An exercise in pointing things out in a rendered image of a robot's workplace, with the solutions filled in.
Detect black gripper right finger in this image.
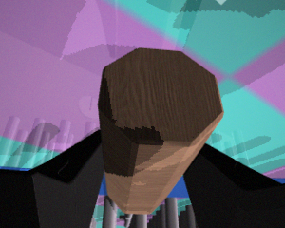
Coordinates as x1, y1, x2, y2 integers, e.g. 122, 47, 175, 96
183, 143, 285, 228

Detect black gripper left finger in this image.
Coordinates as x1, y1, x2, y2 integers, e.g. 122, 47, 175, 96
0, 129, 104, 228

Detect blue flat strip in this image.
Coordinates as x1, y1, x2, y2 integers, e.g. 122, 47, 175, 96
0, 166, 285, 198

